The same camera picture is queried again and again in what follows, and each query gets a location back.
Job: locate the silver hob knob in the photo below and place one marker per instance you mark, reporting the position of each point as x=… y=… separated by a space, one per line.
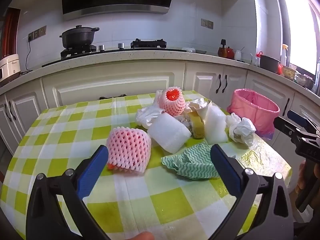
x=101 y=48
x=121 y=46

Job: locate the white ceramic jar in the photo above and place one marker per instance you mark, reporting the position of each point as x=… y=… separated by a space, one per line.
x=237 y=55

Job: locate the person's right hand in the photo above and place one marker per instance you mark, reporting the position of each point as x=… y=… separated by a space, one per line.
x=300 y=177

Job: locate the white bottle blue label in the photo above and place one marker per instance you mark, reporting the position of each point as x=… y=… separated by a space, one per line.
x=318 y=72

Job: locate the white mug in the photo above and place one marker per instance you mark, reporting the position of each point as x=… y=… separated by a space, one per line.
x=255 y=60

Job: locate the yellow top spray bottle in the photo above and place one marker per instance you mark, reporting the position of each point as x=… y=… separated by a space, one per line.
x=284 y=55

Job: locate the wide cream cabinet panel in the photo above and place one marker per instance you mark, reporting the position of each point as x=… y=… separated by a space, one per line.
x=112 y=80

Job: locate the triple wall power outlet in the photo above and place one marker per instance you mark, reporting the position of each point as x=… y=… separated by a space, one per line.
x=37 y=33

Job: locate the red plastic bag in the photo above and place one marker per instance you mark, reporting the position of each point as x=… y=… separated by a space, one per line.
x=260 y=54

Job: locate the crumpled white printed paper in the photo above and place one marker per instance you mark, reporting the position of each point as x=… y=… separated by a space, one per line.
x=242 y=130

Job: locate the green checked tablecloth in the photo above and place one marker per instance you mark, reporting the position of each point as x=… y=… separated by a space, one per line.
x=62 y=135

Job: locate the cream corner cabinet door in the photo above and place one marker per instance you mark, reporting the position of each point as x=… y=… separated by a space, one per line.
x=265 y=90

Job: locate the red lidded pot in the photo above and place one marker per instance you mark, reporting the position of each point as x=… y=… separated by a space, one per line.
x=230 y=53

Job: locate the metal bowl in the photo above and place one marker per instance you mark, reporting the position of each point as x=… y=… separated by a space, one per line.
x=305 y=82

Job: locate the white rice cooker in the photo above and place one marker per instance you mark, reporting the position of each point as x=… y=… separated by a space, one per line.
x=8 y=67

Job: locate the black burner grate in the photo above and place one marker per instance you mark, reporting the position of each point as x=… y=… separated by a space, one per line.
x=77 y=51
x=148 y=43

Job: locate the pink foam net fruit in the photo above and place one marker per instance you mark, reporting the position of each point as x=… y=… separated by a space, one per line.
x=127 y=147
x=172 y=102

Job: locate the glass oil bottle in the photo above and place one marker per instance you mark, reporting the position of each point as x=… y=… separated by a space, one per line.
x=222 y=50

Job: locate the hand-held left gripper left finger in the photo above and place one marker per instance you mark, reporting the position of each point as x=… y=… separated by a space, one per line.
x=92 y=170

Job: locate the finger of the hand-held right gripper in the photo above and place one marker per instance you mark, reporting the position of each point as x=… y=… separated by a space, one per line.
x=282 y=126
x=296 y=117

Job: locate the dark grey cooking pot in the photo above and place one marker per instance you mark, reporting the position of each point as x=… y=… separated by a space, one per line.
x=269 y=63

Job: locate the white foam block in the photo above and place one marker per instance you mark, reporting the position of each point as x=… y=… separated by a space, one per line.
x=216 y=125

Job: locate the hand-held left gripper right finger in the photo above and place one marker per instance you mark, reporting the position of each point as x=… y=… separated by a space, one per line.
x=225 y=170

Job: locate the crumpled beige paper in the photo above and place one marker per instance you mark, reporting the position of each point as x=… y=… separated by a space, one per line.
x=200 y=106

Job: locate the white plastic bag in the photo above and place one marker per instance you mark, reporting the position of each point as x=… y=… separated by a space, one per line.
x=188 y=50

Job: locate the yellow patterned bowl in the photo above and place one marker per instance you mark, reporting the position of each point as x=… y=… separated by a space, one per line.
x=289 y=73

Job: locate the small dark dish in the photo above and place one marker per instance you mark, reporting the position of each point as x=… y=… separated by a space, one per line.
x=201 y=52

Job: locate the green wavy cleaning cloth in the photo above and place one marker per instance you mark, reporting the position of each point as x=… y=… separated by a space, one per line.
x=192 y=162

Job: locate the yellow sponge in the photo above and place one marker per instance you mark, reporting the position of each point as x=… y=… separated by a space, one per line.
x=197 y=127

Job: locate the black glass gas hob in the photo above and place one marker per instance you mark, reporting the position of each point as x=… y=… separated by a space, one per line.
x=112 y=52

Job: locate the white foam sheet roll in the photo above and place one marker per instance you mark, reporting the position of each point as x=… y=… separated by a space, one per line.
x=168 y=132

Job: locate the speckled stone countertop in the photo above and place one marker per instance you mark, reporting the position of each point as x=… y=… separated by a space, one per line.
x=150 y=56

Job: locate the person's left hand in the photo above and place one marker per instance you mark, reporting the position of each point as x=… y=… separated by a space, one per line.
x=140 y=236

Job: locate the pink lined waste bin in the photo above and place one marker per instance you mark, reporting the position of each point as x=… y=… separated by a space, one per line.
x=252 y=110

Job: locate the crumpled white tissue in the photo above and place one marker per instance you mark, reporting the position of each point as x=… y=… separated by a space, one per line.
x=147 y=115

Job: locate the double wall power outlet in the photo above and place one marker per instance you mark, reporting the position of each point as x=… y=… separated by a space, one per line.
x=207 y=23

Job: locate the bright window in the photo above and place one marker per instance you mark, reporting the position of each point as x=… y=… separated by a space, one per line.
x=300 y=25

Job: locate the black cooking pot with lid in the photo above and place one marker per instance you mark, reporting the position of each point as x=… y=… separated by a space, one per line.
x=78 y=37

